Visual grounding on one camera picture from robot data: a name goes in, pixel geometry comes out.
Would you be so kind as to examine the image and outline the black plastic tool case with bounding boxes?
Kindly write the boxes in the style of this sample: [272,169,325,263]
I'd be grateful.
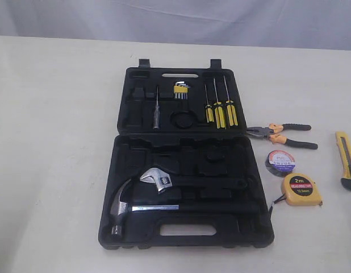
[98,59,274,250]

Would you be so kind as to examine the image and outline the orange black combination pliers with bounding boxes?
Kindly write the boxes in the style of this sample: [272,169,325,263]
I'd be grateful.
[245,123,319,151]

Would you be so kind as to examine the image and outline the black electrical tape roll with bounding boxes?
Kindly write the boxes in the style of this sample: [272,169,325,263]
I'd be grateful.
[265,150,296,177]

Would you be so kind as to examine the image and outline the yellow measuring tape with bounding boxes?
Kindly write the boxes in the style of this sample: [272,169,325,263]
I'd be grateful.
[269,173,323,214]

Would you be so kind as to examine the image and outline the yellow utility knife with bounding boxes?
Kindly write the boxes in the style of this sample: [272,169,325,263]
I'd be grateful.
[335,131,351,191]

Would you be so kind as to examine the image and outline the grey voltage tester screwdriver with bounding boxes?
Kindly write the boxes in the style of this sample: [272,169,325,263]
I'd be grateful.
[153,86,160,129]

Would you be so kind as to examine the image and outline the left yellow black screwdriver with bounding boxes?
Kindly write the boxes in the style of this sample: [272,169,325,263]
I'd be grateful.
[204,84,214,123]

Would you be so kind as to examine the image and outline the yellow black screwdriver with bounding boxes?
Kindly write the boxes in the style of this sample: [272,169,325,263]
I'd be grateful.
[223,76,238,127]
[213,78,226,129]
[204,84,214,123]

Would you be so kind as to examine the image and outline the yellow hex key set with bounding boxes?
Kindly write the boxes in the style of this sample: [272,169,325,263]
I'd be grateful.
[173,81,190,100]

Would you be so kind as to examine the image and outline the middle yellow black screwdriver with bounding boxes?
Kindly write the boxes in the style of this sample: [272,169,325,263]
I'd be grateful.
[213,78,226,129]

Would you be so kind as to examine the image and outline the right yellow black screwdriver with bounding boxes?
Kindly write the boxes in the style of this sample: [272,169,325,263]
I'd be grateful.
[223,76,238,127]

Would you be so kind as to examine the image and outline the adjustable wrench black handle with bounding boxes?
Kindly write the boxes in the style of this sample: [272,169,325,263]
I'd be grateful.
[139,167,248,193]

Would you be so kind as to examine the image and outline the claw hammer black handle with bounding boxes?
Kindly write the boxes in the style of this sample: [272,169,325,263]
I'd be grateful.
[110,179,260,237]

